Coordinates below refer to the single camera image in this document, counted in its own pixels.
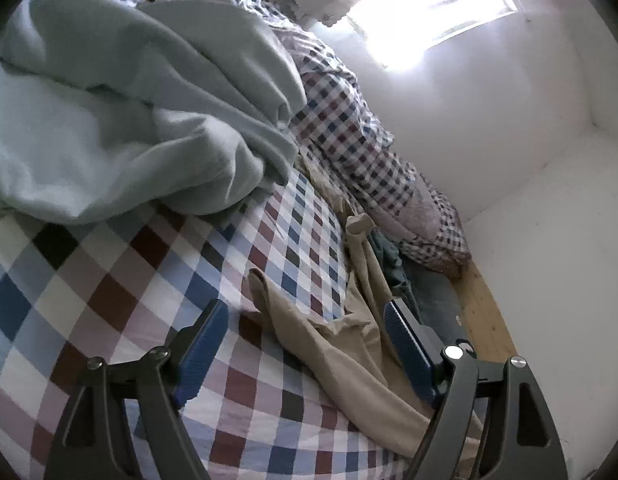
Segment dark teal cloth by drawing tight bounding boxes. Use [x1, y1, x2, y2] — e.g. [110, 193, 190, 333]
[369, 230, 414, 306]

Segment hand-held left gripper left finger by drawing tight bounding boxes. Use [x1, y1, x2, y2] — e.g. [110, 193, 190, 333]
[43, 299, 230, 480]

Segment checked patchwork bed sheet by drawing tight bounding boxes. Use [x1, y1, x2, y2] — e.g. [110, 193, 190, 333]
[0, 170, 484, 480]

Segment light blue garment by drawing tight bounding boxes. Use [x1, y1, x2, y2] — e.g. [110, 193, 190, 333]
[0, 0, 310, 226]

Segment window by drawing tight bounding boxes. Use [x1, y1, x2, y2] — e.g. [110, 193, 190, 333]
[346, 0, 520, 71]

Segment beige pants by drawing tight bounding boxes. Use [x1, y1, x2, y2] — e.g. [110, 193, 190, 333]
[246, 155, 484, 466]

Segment checked patchwork quilt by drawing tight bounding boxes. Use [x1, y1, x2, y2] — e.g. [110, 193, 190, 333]
[49, 0, 472, 281]

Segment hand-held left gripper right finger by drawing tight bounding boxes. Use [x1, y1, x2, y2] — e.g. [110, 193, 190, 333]
[383, 300, 570, 480]

